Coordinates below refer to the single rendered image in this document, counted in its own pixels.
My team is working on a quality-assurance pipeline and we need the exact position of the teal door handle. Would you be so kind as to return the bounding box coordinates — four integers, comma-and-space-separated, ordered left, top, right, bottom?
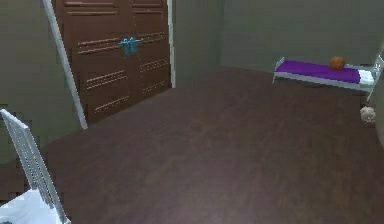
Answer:
118, 37, 132, 57
130, 36, 144, 56

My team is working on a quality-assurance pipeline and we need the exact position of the brown double room door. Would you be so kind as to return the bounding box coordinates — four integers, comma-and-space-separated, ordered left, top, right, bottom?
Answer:
42, 0, 177, 130

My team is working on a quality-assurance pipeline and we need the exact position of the white bed purple blanket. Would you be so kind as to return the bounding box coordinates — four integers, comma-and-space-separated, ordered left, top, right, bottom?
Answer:
271, 49, 384, 102

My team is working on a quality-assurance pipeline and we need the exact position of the beige round ball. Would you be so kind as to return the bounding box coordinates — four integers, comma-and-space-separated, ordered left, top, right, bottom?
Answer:
359, 105, 377, 124

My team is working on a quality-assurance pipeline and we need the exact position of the orange basketball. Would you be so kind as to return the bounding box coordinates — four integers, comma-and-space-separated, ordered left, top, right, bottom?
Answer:
328, 55, 346, 71

